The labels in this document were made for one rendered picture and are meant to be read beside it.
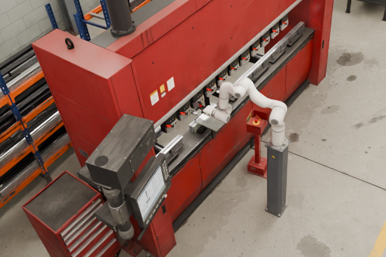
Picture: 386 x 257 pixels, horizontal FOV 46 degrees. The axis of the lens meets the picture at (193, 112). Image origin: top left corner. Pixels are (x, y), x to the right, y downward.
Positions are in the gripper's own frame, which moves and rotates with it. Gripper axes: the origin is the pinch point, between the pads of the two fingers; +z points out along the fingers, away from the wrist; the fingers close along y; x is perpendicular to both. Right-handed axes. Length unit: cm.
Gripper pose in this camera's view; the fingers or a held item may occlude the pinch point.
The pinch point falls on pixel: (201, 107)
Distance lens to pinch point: 439.7
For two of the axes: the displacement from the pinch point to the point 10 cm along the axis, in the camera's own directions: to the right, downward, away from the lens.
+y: 6.2, -5.7, 5.4
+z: -7.7, -3.5, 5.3
